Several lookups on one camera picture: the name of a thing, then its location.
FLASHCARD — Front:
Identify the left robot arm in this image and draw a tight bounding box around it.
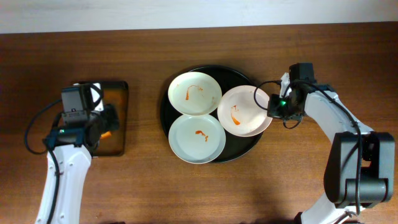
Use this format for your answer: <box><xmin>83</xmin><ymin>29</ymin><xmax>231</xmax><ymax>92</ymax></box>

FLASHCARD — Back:
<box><xmin>35</xmin><ymin>83</ymin><xmax>119</xmax><ymax>223</ymax></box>

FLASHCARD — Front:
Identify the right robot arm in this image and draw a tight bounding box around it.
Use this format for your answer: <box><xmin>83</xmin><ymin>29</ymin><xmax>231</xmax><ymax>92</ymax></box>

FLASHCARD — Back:
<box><xmin>280</xmin><ymin>73</ymin><xmax>395</xmax><ymax>223</ymax></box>

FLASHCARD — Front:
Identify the pink plate with sauce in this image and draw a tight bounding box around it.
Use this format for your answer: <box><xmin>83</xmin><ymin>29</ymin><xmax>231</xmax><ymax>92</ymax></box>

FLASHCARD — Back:
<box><xmin>217</xmin><ymin>85</ymin><xmax>272</xmax><ymax>137</ymax></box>

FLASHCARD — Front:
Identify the grey plate with sauce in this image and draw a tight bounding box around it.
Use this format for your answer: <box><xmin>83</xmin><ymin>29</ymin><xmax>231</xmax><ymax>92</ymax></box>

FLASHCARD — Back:
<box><xmin>168</xmin><ymin>114</ymin><xmax>226</xmax><ymax>164</ymax></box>

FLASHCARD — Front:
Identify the cream plate with sauce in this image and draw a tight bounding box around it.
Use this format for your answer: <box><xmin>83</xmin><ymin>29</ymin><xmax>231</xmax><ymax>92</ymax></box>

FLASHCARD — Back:
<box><xmin>167</xmin><ymin>72</ymin><xmax>222</xmax><ymax>116</ymax></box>

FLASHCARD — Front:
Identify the round black tray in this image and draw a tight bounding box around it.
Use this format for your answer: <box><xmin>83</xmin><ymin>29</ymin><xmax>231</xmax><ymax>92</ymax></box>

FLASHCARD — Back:
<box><xmin>159</xmin><ymin>65</ymin><xmax>262</xmax><ymax>163</ymax></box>

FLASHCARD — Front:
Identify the green orange sponge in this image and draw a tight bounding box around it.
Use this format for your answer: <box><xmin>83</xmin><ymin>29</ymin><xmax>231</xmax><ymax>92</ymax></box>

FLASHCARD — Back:
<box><xmin>100</xmin><ymin>131</ymin><xmax>112</xmax><ymax>139</ymax></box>

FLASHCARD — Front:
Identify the rectangular black tray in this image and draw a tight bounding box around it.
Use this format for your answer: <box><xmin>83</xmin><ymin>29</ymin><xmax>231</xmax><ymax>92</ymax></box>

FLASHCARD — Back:
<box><xmin>73</xmin><ymin>80</ymin><xmax>129</xmax><ymax>157</ymax></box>

